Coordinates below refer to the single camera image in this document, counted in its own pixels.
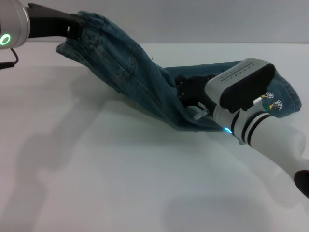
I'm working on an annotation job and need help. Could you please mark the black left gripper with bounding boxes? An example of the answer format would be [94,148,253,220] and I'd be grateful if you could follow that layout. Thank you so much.
[26,2,86,40]

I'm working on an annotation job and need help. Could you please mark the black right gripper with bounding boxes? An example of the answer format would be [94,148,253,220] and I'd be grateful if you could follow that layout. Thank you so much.
[175,74,217,107]

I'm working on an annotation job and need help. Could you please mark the right arm silver cable plug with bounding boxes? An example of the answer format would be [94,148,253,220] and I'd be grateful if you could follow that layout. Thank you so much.
[194,108,211,121]

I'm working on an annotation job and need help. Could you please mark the left arm cable with plug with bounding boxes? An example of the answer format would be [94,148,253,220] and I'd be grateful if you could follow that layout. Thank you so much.
[0,47,19,71]

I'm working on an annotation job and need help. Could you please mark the blue denim shorts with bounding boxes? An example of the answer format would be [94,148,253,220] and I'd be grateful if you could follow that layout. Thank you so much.
[55,10,302,132]

